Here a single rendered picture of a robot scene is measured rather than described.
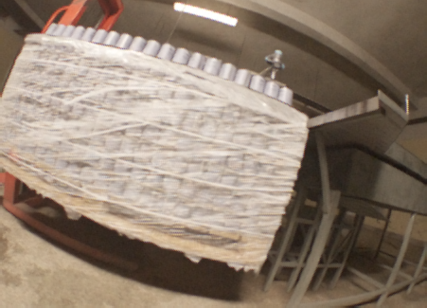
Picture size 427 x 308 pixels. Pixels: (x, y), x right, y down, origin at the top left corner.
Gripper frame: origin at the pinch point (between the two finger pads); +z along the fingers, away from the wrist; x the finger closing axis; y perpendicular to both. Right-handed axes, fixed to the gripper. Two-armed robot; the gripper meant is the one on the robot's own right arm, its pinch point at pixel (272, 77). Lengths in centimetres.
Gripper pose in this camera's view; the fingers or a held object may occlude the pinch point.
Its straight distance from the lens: 195.9
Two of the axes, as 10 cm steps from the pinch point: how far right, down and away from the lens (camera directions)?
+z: -3.1, 9.5, -1.0
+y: 9.5, 3.1, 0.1
